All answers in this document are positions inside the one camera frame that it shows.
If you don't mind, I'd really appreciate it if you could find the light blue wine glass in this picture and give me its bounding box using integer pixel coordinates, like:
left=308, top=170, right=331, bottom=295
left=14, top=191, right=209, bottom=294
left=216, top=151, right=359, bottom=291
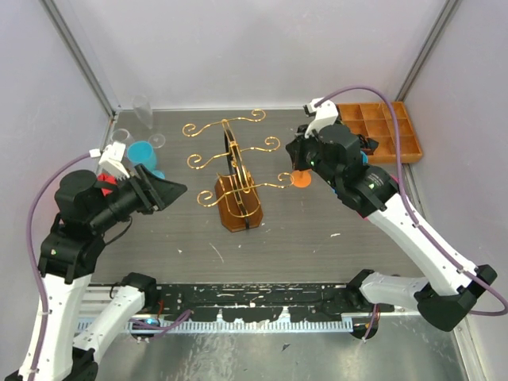
left=126, top=140, right=165, bottom=179

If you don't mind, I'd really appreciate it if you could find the wooden compartment tray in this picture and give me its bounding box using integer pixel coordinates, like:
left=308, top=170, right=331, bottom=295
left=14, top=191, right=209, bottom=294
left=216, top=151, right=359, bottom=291
left=337, top=102, right=423, bottom=164

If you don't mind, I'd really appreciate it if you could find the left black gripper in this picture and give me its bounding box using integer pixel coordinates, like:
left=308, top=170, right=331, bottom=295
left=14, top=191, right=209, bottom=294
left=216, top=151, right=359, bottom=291
left=90, top=162, right=189, bottom=232

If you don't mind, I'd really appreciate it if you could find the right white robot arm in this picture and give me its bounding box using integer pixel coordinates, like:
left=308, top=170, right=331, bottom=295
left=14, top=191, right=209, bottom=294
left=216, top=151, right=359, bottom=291
left=286, top=124, right=497, bottom=332

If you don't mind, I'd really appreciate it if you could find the red cloth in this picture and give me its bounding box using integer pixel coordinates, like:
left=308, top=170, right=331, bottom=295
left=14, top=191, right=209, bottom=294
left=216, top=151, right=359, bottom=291
left=97, top=173, right=117, bottom=196

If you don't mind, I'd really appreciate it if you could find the gold wine glass rack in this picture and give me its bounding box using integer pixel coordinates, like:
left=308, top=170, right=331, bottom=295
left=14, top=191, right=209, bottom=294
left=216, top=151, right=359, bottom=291
left=182, top=109, right=294, bottom=233

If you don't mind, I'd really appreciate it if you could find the orange wine glass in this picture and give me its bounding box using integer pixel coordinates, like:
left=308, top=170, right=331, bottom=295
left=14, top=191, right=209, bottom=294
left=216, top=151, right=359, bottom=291
left=291, top=170, right=312, bottom=188

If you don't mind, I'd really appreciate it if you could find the clear wine glass front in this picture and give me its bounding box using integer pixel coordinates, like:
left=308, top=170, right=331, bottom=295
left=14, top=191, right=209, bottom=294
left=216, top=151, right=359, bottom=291
left=132, top=95, right=153, bottom=129

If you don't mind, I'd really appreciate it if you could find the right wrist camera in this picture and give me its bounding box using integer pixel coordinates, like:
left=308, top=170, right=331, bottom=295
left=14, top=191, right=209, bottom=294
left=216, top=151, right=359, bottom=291
left=303, top=98, right=339, bottom=139

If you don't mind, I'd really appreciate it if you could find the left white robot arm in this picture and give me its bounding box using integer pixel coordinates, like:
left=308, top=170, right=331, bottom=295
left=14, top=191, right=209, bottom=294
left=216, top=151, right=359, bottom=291
left=6, top=164, right=187, bottom=380

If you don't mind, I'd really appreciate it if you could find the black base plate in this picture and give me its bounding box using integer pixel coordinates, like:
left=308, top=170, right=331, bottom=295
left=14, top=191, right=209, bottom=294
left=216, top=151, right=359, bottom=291
left=140, top=283, right=373, bottom=323

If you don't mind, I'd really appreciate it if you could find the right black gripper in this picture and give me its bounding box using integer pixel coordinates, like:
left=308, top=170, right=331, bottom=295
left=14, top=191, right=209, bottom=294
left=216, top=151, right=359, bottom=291
left=286, top=122, right=341, bottom=190

